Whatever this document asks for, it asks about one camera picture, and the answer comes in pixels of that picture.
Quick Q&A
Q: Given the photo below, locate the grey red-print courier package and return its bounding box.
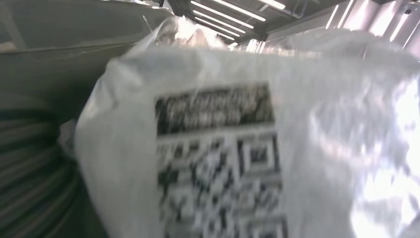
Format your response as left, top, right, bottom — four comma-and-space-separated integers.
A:
73, 14, 420, 238

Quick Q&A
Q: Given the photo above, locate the ceiling light strip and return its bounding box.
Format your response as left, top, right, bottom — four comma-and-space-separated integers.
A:
211, 0, 267, 22
190, 0, 255, 30

